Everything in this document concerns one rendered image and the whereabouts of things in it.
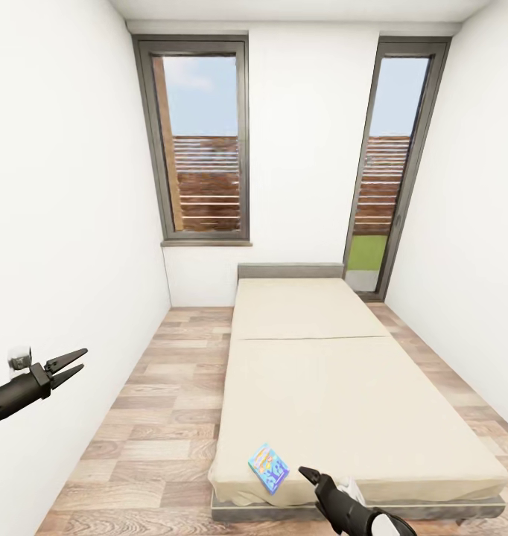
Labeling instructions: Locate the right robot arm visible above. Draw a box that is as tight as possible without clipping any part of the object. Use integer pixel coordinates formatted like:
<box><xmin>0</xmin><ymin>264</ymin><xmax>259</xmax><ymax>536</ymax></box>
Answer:
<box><xmin>297</xmin><ymin>466</ymin><xmax>417</xmax><ymax>536</ymax></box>

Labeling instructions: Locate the board game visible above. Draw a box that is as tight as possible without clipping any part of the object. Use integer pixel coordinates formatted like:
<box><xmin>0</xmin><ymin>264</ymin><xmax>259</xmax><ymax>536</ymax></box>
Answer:
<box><xmin>248</xmin><ymin>442</ymin><xmax>290</xmax><ymax>496</ymax></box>

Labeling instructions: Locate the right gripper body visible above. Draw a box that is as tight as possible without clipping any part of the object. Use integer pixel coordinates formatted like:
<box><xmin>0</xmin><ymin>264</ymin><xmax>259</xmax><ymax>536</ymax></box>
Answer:
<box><xmin>315</xmin><ymin>475</ymin><xmax>358</xmax><ymax>536</ymax></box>

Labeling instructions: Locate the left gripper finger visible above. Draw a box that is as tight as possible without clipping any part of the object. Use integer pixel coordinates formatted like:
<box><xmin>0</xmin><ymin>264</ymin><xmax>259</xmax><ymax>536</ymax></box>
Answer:
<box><xmin>51</xmin><ymin>363</ymin><xmax>84</xmax><ymax>389</ymax></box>
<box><xmin>43</xmin><ymin>348</ymin><xmax>88</xmax><ymax>383</ymax></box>

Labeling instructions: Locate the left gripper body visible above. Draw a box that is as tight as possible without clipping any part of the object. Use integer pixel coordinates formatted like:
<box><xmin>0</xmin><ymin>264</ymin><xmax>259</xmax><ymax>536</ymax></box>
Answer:
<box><xmin>0</xmin><ymin>362</ymin><xmax>52</xmax><ymax>419</ymax></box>

